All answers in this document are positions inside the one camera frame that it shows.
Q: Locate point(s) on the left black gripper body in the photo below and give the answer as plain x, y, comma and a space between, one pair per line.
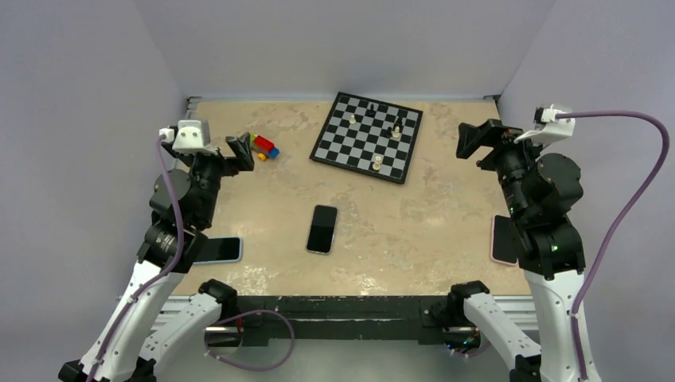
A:
208, 169

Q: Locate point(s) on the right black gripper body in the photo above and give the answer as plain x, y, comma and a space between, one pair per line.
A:
510, 160

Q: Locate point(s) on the black phone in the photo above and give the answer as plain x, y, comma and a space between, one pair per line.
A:
322, 228

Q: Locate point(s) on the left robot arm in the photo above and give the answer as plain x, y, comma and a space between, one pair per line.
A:
182, 206

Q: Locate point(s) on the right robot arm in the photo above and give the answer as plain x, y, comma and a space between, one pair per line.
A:
539, 190

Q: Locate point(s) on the phone in pink case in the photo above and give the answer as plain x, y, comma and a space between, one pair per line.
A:
502, 249

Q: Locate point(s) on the colourful toy brick car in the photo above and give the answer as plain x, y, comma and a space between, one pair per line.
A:
263, 148

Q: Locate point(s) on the black chess piece right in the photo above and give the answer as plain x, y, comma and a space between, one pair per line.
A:
398, 122

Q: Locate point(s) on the black grey chessboard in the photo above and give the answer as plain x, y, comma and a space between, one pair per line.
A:
353, 147

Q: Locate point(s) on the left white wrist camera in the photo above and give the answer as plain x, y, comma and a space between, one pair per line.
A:
190, 136

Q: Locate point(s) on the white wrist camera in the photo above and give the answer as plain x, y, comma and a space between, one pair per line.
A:
549, 128
190, 136

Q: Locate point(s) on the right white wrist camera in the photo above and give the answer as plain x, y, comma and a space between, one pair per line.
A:
549, 128

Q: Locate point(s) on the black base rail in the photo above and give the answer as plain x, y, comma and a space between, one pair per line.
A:
428, 320

